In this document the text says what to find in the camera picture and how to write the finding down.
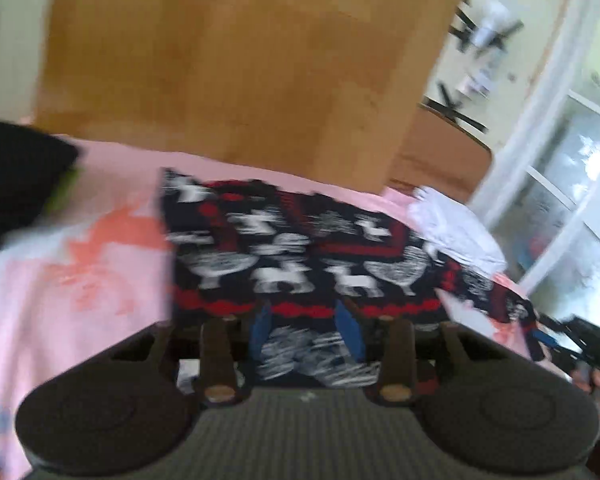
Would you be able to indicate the brown padded cushion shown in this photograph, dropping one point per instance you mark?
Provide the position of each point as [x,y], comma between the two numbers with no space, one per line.
[440,155]

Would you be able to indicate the navy patterned knit sweater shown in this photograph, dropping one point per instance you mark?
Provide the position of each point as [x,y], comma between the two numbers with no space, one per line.
[290,255]

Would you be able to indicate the black tape cross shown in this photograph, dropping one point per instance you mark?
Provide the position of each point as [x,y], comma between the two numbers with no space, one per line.
[455,112]

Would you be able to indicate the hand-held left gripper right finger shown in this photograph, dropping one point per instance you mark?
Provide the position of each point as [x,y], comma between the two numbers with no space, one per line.
[349,327]

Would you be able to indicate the white wall power strip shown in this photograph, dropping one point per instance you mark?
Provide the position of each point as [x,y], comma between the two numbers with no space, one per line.
[490,20]

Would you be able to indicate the white garment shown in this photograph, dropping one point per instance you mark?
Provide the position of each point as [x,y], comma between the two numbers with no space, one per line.
[455,225]

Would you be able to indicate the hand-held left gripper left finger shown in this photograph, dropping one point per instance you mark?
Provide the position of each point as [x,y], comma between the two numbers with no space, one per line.
[261,330]

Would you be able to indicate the white framed frosted window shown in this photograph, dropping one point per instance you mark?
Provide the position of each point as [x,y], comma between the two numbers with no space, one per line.
[565,160]

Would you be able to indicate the pink printed bedsheet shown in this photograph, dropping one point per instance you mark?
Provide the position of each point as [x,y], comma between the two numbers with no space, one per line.
[70,280]

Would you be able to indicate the wooden headboard panel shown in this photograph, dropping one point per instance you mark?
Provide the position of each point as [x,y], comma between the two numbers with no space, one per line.
[240,60]

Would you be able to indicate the black garment with green lining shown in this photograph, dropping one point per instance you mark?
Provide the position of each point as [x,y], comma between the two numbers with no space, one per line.
[15,180]

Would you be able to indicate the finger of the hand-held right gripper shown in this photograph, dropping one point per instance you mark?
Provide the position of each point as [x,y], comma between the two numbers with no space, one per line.
[544,337]

